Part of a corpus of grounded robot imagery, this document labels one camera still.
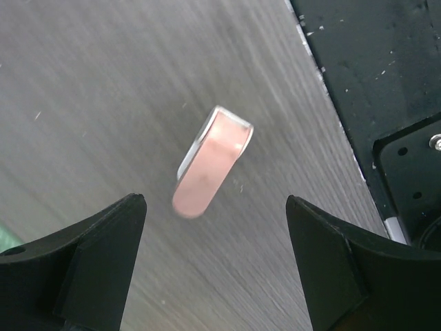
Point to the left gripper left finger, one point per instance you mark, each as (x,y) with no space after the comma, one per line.
(76,278)

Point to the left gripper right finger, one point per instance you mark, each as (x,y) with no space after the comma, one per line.
(353,279)

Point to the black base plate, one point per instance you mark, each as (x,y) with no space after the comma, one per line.
(380,64)

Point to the green file organizer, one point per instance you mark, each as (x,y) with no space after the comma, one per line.
(7,239)

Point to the pink eraser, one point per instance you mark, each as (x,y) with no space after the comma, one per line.
(218,145)

